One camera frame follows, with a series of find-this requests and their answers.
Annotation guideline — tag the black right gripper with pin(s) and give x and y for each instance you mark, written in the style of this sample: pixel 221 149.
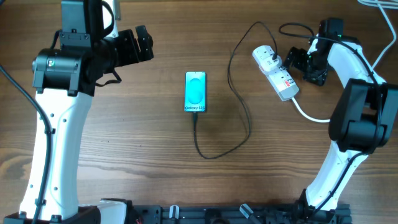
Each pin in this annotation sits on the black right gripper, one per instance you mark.
pixel 316 78

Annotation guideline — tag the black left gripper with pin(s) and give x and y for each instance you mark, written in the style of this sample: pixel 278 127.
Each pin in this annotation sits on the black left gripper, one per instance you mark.
pixel 132 53

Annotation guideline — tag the white grey power strip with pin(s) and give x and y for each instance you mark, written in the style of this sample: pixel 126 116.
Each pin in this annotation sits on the white grey power strip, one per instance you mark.
pixel 280 79

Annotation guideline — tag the smartphone with teal screen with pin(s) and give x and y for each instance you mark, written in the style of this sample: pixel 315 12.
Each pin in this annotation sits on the smartphone with teal screen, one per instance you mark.
pixel 195 92

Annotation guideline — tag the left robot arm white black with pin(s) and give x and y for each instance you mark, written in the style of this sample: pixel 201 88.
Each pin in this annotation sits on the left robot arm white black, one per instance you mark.
pixel 66 75

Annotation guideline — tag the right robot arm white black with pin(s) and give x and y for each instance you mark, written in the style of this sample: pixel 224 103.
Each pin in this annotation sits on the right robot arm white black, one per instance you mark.
pixel 364 115

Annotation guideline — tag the white USB wall charger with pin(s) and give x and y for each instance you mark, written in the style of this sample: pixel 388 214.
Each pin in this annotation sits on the white USB wall charger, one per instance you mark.
pixel 269 64

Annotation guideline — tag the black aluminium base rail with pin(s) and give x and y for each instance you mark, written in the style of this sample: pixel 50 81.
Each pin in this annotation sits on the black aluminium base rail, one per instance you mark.
pixel 269 214

